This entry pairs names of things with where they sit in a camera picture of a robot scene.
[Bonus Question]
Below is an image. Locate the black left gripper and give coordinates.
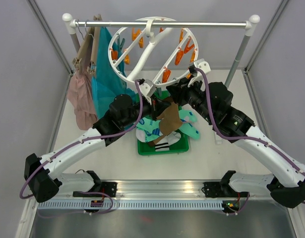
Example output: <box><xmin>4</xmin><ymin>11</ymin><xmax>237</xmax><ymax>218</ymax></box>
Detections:
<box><xmin>121</xmin><ymin>94</ymin><xmax>171</xmax><ymax>128</ymax></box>

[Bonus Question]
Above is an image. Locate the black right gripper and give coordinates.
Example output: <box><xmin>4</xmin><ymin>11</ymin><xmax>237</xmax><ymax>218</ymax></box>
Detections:
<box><xmin>167</xmin><ymin>74</ymin><xmax>215</xmax><ymax>123</ymax></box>

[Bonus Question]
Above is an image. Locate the brown sock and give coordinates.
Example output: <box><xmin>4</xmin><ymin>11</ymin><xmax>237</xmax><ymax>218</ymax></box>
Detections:
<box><xmin>148</xmin><ymin>97</ymin><xmax>183</xmax><ymax>147</ymax></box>

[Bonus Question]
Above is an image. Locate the mint green patterned sock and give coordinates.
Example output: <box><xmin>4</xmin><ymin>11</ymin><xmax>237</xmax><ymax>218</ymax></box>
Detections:
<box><xmin>135</xmin><ymin>118</ymin><xmax>163</xmax><ymax>143</ymax></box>

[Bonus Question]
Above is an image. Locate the white round clip hanger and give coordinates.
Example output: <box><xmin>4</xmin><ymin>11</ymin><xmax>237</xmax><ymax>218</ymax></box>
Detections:
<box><xmin>108</xmin><ymin>16</ymin><xmax>199</xmax><ymax>88</ymax></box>

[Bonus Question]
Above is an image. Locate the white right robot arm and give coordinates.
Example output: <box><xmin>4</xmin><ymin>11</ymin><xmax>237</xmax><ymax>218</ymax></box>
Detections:
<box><xmin>167</xmin><ymin>78</ymin><xmax>305</xmax><ymax>208</ymax></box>

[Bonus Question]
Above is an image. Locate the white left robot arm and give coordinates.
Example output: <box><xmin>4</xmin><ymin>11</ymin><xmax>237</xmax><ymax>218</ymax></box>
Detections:
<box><xmin>24</xmin><ymin>94</ymin><xmax>170</xmax><ymax>203</ymax></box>

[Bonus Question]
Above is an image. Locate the beige wooden hanger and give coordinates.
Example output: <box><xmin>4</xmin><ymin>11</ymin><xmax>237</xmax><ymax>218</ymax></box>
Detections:
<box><xmin>72</xmin><ymin>27</ymin><xmax>101</xmax><ymax>76</ymax></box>

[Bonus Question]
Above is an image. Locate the orange clothes peg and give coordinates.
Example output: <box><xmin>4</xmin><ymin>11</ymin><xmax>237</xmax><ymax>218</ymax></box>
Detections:
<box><xmin>162</xmin><ymin>69</ymin><xmax>171</xmax><ymax>83</ymax></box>

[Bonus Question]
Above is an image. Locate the white black striped sock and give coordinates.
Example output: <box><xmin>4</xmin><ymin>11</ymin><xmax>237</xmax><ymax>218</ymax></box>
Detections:
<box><xmin>155</xmin><ymin>131</ymin><xmax>181</xmax><ymax>152</ymax></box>

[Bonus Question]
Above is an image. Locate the green plastic tray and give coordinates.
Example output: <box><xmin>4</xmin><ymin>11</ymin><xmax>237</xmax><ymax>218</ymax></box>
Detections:
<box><xmin>135</xmin><ymin>105</ymin><xmax>190</xmax><ymax>156</ymax></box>

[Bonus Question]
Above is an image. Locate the teal shirt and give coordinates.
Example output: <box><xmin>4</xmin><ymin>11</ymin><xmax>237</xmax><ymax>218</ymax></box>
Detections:
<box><xmin>91</xmin><ymin>27</ymin><xmax>136</xmax><ymax>119</ymax></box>

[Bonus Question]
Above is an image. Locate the pink garment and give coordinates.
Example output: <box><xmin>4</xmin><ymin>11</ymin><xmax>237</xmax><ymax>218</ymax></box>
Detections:
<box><xmin>67</xmin><ymin>70</ymin><xmax>98</xmax><ymax>130</ymax></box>

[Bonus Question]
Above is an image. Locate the white metal clothes rack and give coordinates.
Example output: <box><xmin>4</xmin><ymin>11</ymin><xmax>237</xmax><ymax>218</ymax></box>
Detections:
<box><xmin>62</xmin><ymin>13</ymin><xmax>260</xmax><ymax>87</ymax></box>

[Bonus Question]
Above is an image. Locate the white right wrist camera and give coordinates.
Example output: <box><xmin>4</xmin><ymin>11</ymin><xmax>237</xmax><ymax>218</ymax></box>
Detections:
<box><xmin>188</xmin><ymin>58</ymin><xmax>211</xmax><ymax>77</ymax></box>

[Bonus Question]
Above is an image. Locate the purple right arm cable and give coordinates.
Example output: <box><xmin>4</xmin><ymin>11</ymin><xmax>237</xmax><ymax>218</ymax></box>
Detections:
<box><xmin>195</xmin><ymin>67</ymin><xmax>305</xmax><ymax>206</ymax></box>

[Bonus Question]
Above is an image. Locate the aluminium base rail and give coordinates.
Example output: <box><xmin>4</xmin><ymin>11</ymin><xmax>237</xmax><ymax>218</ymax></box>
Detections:
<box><xmin>28</xmin><ymin>179</ymin><xmax>299</xmax><ymax>211</ymax></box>

